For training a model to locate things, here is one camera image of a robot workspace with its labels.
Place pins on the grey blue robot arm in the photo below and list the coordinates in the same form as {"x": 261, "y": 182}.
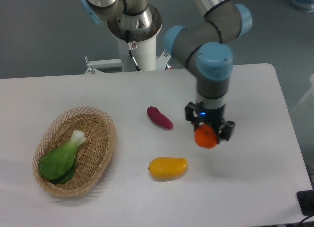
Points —
{"x": 202, "y": 50}

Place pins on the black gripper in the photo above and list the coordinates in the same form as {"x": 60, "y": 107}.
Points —
{"x": 196, "y": 113}

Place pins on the green bok choy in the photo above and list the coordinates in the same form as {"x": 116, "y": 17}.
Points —
{"x": 58, "y": 165}

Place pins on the purple sweet potato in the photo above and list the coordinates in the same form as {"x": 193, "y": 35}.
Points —
{"x": 158, "y": 118}

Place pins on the yellow mango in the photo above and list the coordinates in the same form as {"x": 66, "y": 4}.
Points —
{"x": 167, "y": 168}

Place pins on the orange mandarin fruit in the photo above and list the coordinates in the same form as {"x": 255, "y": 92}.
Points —
{"x": 205, "y": 137}

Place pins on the black device at edge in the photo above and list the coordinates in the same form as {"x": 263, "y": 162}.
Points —
{"x": 306, "y": 202}

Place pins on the woven wicker basket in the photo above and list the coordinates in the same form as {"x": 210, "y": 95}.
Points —
{"x": 93, "y": 156}

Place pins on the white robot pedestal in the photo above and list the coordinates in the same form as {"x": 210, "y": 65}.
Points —
{"x": 136, "y": 41}

